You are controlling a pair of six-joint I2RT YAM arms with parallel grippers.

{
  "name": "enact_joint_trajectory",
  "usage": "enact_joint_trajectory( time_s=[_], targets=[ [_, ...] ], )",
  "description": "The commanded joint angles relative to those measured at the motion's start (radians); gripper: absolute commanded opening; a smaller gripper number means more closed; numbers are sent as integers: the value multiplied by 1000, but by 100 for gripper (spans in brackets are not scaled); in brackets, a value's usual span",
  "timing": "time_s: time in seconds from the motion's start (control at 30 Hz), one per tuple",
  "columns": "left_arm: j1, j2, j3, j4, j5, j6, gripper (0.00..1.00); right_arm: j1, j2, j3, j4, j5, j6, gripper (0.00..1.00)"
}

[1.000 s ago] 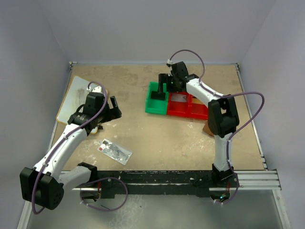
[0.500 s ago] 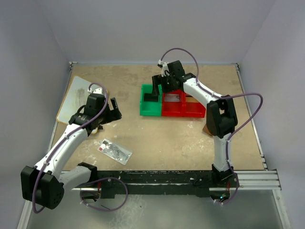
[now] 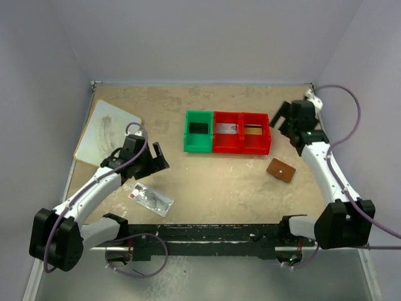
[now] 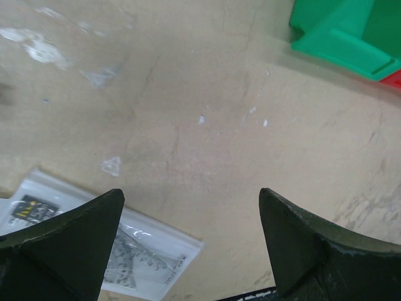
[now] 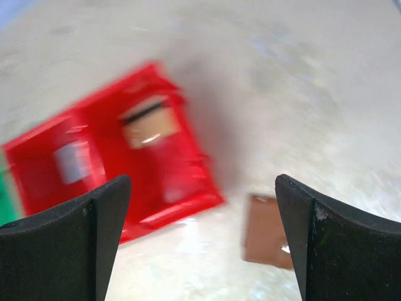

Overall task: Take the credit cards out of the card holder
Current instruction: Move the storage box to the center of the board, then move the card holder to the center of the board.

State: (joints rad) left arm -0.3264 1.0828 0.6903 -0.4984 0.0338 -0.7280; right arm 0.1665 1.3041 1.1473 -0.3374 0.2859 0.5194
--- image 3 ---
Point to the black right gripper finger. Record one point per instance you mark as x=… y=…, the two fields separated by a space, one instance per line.
x=285 y=127
x=284 y=112

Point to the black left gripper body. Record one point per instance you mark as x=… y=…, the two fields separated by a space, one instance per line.
x=144 y=162

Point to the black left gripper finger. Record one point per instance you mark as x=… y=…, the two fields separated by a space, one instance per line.
x=159 y=161
x=144 y=170

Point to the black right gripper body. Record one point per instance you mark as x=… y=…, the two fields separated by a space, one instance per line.
x=315 y=122

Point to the brown leather card holder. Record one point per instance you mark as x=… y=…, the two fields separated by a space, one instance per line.
x=281 y=170

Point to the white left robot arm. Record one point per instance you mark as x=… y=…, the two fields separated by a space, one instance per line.
x=59 y=236

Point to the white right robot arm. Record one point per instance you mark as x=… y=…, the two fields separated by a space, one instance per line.
x=344 y=223

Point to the gold card in bin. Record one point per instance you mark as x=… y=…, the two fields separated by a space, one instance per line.
x=250 y=129

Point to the black card in bin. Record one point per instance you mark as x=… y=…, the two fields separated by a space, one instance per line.
x=198 y=128

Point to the silver card in bin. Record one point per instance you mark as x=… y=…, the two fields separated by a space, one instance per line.
x=226 y=128

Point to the red bin right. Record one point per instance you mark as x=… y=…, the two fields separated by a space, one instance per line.
x=257 y=136

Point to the green plastic bin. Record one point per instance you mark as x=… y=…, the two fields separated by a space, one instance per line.
x=198 y=142

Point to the clear plastic packet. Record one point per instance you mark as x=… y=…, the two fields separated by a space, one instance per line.
x=150 y=199

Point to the white board yellow rim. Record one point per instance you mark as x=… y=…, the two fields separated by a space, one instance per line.
x=103 y=133

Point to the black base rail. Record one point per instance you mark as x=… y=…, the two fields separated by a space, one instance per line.
x=256 y=240

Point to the metal corner bracket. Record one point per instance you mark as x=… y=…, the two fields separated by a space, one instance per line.
x=94 y=85

